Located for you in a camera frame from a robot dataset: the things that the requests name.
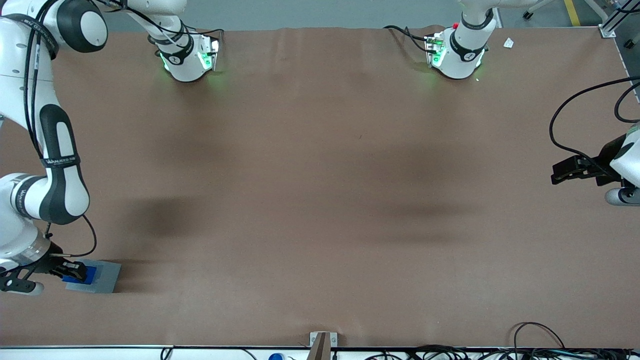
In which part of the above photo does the long black wrist camera cable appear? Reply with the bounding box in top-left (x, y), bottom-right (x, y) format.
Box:
top-left (549, 75), bottom-right (640, 163)

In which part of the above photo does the tangled black cable bundle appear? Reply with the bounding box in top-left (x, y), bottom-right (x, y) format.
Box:
top-left (367, 344), bottom-right (640, 360)

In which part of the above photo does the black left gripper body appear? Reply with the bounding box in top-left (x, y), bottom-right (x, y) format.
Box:
top-left (589, 134), bottom-right (626, 187)

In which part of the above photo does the black right arm base cable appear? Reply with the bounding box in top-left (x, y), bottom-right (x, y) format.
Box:
top-left (95, 0), bottom-right (224, 51)

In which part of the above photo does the white chair leg with caster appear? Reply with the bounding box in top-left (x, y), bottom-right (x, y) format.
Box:
top-left (522, 0), bottom-right (556, 20)

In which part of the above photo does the black cable arc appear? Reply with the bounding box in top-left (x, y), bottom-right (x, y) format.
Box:
top-left (513, 322), bottom-right (566, 351)

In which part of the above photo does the black arm base cable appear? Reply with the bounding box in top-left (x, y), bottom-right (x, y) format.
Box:
top-left (95, 0), bottom-right (224, 51)
top-left (383, 25), bottom-right (432, 53)

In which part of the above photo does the blue plastic insert part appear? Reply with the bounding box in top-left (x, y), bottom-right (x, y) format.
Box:
top-left (62, 266), bottom-right (97, 286)

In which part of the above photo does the brown table cover sheet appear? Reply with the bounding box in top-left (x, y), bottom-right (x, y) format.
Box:
top-left (0, 25), bottom-right (640, 348)

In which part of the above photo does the short black cable loop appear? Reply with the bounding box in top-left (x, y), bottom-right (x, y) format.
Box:
top-left (614, 81), bottom-right (640, 124)

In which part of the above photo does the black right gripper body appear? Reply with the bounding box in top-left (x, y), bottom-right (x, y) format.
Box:
top-left (31, 250), bottom-right (64, 276)

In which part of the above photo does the aluminium frame profile post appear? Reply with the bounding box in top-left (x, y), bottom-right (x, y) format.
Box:
top-left (599, 0), bottom-right (640, 39)

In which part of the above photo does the metal bracket with brown post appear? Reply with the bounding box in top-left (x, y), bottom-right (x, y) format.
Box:
top-left (309, 331), bottom-right (338, 360)

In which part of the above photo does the gray base block with recess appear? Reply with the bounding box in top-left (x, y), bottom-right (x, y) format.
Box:
top-left (65, 259), bottom-right (122, 294)

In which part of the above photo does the black left arm base cable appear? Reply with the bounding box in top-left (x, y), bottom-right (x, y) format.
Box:
top-left (383, 25), bottom-right (432, 53)

